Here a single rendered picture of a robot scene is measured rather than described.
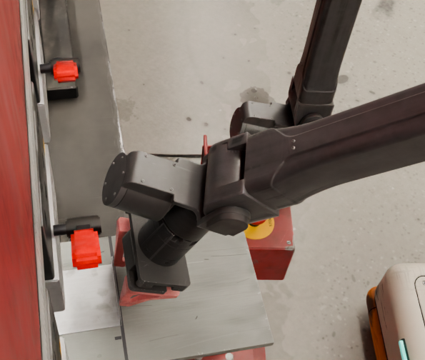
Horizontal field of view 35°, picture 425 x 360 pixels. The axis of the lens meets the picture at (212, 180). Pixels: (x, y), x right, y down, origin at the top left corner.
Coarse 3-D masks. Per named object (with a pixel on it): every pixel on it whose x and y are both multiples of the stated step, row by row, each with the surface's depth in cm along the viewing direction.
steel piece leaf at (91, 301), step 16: (112, 256) 84; (64, 272) 85; (80, 272) 85; (96, 272) 85; (112, 272) 85; (64, 288) 84; (80, 288) 84; (96, 288) 84; (112, 288) 84; (80, 304) 82; (96, 304) 83; (112, 304) 83; (64, 320) 81; (80, 320) 81; (96, 320) 81; (112, 320) 82
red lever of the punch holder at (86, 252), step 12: (84, 216) 60; (96, 216) 59; (60, 228) 59; (72, 228) 59; (84, 228) 58; (96, 228) 59; (72, 240) 55; (84, 240) 54; (96, 240) 54; (72, 252) 52; (84, 252) 51; (96, 252) 51; (84, 264) 51; (96, 264) 52
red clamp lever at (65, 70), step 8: (40, 64) 70; (48, 64) 70; (56, 64) 63; (64, 64) 63; (72, 64) 63; (48, 72) 70; (56, 72) 62; (64, 72) 62; (72, 72) 62; (80, 72) 71; (56, 80) 63; (64, 80) 63; (72, 80) 63
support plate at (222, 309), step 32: (64, 256) 86; (192, 256) 88; (224, 256) 88; (192, 288) 85; (224, 288) 86; (256, 288) 86; (128, 320) 82; (160, 320) 82; (192, 320) 83; (224, 320) 83; (256, 320) 84; (96, 352) 79; (128, 352) 80; (160, 352) 80; (192, 352) 80; (224, 352) 81
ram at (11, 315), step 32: (0, 0) 37; (0, 32) 35; (0, 64) 33; (0, 96) 32; (0, 128) 30; (32, 128) 53; (0, 160) 29; (0, 192) 27; (0, 224) 26; (32, 224) 42; (0, 256) 25; (32, 256) 39; (0, 288) 24; (32, 288) 37; (0, 320) 23; (32, 320) 35; (0, 352) 22; (32, 352) 33
